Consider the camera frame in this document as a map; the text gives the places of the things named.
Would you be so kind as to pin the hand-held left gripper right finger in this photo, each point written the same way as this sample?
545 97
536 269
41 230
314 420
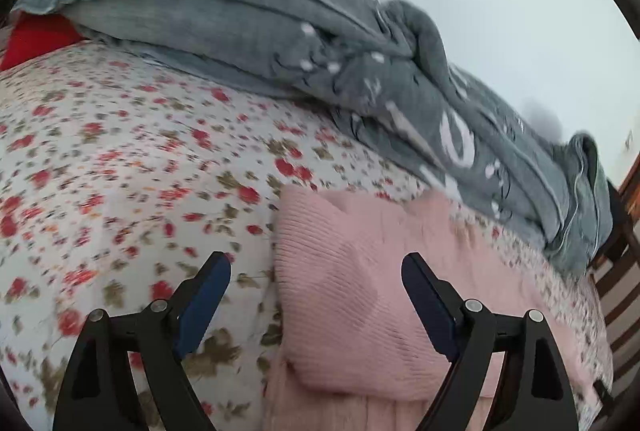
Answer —
430 301

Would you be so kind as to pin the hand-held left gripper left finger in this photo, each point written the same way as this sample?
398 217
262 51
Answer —
202 298

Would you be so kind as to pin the pink knit sweater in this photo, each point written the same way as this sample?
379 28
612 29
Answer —
360 291

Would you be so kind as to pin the floral bed sheet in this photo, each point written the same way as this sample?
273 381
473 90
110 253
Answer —
125 171

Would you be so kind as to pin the brown wooden door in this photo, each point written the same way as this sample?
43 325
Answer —
631 181

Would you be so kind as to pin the grey printed blanket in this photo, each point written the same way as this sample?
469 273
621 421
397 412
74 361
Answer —
280 31

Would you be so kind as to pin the red pillow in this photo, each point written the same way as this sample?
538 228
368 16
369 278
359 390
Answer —
35 38

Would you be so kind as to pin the dark wooden bed frame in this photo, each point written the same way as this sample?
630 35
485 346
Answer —
617 291

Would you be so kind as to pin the white wall socket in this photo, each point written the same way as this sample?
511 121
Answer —
629 141

